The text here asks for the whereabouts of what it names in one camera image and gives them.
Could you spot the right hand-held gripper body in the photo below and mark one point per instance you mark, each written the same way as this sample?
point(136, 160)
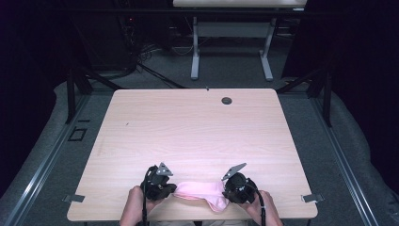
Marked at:
point(241, 186)

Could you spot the black curtain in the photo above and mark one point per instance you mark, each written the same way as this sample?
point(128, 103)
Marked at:
point(28, 78)
point(367, 78)

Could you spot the white desk with metal legs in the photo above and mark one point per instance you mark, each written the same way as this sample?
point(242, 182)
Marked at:
point(232, 29)

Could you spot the black horizontal frame bar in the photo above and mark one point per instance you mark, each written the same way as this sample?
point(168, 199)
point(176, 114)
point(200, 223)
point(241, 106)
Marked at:
point(188, 11)

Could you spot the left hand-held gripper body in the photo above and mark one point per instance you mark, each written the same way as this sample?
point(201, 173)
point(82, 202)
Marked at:
point(155, 183)

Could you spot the person's left hand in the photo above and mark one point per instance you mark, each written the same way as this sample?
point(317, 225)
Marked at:
point(136, 199)

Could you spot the grey metal floor rail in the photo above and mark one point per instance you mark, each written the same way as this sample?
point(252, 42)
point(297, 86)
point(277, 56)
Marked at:
point(342, 163)
point(47, 166)

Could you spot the grey metal table bracket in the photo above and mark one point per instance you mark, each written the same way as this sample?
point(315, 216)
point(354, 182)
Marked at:
point(73, 198)
point(312, 198)

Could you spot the pink cloth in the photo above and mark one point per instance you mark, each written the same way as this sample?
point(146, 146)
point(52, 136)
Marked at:
point(200, 191)

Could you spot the person's right hand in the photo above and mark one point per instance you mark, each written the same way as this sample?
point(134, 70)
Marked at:
point(260, 204)

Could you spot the black metal stand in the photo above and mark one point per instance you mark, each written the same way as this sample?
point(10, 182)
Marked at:
point(327, 94)
point(71, 94)

